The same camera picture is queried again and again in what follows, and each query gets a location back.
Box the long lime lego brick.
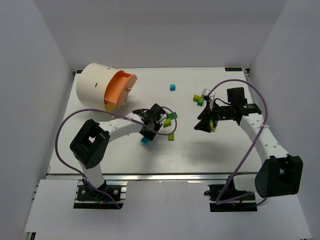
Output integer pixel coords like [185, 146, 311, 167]
[192, 94, 201, 102]

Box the teal lego brick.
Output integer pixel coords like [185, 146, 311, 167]
[140, 136, 150, 146]
[169, 84, 176, 91]

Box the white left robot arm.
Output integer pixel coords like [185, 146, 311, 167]
[70, 103, 166, 191]

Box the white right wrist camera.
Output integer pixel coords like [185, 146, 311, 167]
[201, 88, 215, 108]

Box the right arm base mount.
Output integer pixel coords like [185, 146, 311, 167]
[204, 183, 258, 213]

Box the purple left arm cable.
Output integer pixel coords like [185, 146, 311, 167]
[54, 106, 179, 210]

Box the cream cylindrical sorting container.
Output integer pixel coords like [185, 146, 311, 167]
[76, 63, 119, 110]

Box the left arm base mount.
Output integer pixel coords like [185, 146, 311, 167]
[73, 182, 126, 210]

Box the aluminium table edge rail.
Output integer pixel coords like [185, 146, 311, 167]
[46, 172, 283, 183]

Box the lime curved lego brick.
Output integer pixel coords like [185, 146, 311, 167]
[163, 118, 172, 128]

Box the lime square lego brick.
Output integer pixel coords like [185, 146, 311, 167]
[167, 133, 175, 141]

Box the green three-stud lego plate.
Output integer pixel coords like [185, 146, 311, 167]
[167, 112, 178, 120]

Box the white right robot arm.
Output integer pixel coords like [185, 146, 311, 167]
[194, 87, 303, 198]

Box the green lego with orange numeral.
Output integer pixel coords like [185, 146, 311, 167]
[197, 98, 204, 106]

